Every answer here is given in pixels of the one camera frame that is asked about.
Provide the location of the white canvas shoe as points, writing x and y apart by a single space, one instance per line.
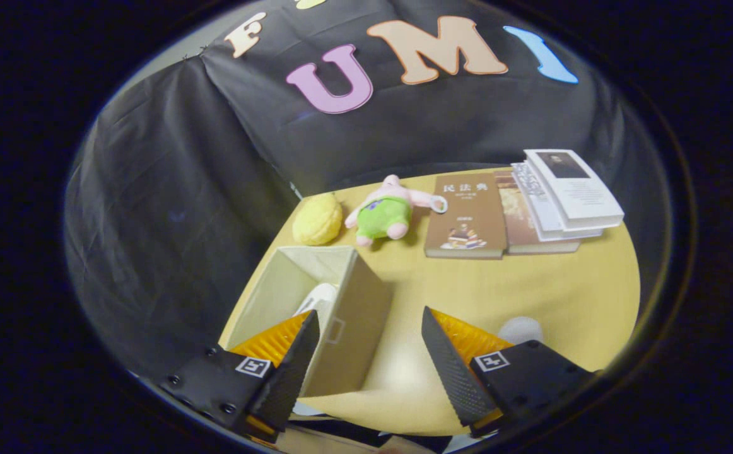
322 296
523 328

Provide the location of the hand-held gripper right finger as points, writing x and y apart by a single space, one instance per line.
451 378

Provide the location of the yellow plush ball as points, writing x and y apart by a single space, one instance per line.
316 221

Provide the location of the white book with portrait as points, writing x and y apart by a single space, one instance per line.
581 189

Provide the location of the pink and green plush toy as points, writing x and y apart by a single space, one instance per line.
382 217

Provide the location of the beige fabric storage box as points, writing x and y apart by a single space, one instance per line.
357 315

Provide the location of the brown illustrated book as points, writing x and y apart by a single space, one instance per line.
467 208

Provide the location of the white patterned book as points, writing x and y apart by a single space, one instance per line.
533 195

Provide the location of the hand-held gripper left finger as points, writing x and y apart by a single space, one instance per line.
291 378

